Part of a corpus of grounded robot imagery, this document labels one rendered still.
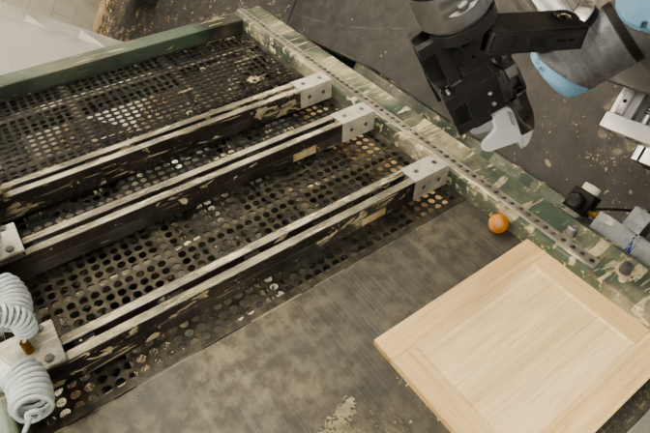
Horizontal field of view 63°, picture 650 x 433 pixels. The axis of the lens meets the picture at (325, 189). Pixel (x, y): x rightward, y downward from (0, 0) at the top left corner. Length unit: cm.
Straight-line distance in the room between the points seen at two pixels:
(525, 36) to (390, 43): 232
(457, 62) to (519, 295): 79
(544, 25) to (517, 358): 74
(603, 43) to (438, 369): 66
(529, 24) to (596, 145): 173
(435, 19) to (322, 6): 279
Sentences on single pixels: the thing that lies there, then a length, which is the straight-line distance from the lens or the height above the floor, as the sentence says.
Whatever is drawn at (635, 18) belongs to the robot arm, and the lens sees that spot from 101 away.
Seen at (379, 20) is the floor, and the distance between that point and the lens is 297.
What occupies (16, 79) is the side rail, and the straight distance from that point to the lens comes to 206.
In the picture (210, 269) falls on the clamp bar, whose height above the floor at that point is 149.
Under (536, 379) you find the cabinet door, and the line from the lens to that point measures 116.
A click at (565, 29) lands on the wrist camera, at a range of 60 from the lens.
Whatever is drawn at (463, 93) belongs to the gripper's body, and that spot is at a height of 171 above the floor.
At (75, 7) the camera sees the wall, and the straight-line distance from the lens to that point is 580.
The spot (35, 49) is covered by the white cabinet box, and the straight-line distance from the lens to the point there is 430.
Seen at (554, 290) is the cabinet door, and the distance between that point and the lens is 130.
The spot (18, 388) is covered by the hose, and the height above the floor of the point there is 187.
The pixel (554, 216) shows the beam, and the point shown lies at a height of 84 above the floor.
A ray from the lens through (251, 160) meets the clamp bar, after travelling 143.
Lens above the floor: 219
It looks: 48 degrees down
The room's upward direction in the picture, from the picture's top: 81 degrees counter-clockwise
